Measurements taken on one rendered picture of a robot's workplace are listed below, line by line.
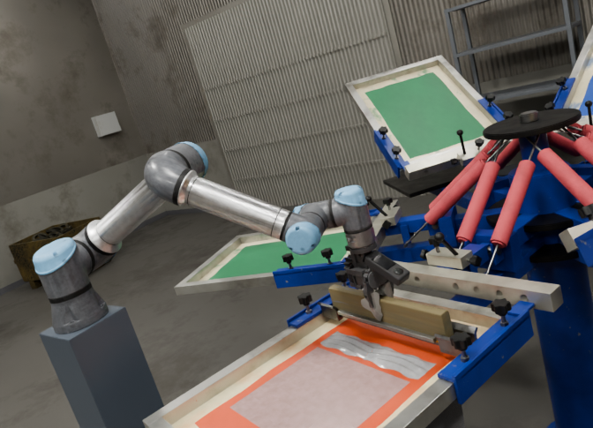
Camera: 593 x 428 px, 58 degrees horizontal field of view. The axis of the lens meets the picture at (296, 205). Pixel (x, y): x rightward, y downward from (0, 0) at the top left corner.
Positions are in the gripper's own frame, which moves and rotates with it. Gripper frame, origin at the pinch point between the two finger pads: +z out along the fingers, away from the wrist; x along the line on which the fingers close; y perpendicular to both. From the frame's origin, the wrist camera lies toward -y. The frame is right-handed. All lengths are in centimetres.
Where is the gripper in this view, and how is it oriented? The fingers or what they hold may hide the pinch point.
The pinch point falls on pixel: (386, 313)
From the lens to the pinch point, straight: 146.6
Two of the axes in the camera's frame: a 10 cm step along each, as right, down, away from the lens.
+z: 2.7, 9.3, 2.4
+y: -6.0, -0.3, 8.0
